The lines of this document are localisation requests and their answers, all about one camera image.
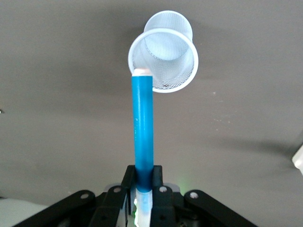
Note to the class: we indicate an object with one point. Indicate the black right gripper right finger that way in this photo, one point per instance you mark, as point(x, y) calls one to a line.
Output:
point(163, 201)

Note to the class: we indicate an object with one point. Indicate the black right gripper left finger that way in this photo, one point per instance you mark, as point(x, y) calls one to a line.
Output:
point(113, 203)

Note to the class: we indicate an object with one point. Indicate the blue marker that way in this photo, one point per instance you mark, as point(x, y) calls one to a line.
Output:
point(143, 118)

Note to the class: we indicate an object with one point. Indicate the dark grey table mat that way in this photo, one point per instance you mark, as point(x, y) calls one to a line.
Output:
point(59, 94)

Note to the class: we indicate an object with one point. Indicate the white stand with base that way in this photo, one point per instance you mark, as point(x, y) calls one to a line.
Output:
point(298, 160)

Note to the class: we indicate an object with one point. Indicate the light blue mesh cup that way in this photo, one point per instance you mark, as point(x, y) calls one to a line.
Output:
point(165, 47)

